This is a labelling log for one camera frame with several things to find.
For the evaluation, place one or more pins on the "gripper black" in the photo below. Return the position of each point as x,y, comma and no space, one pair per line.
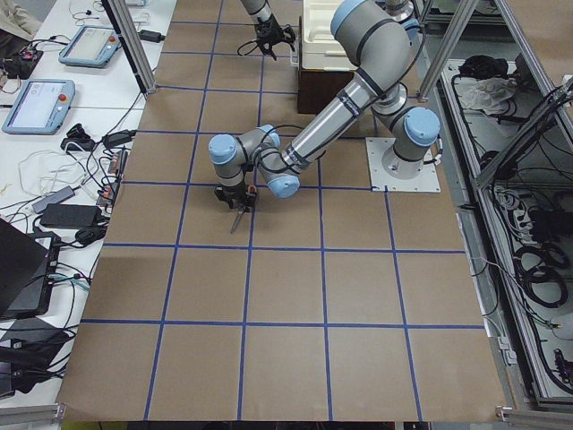
267,31
235,196

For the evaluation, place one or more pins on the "grey orange scissors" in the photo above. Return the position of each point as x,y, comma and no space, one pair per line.
240,212

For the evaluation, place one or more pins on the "dark wooden drawer box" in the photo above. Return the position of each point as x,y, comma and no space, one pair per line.
316,89

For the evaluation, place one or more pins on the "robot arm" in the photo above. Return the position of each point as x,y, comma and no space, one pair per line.
379,48
258,10

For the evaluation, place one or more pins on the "white plastic tray box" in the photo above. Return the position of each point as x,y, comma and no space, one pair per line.
317,49

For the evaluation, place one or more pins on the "black power adapter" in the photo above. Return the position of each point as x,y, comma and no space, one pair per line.
70,216

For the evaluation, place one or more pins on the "far teach pendant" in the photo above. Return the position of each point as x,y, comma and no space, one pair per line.
92,46

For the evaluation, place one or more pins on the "teach pendant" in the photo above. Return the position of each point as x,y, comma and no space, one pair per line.
40,107
92,46

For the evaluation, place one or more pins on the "near teach pendant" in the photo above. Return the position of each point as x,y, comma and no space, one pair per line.
40,107

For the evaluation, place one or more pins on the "black laptop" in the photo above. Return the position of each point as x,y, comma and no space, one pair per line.
27,262

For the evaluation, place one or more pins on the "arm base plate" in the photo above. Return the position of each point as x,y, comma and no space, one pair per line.
389,173

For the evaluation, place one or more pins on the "aluminium frame post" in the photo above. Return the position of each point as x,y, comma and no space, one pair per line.
122,22

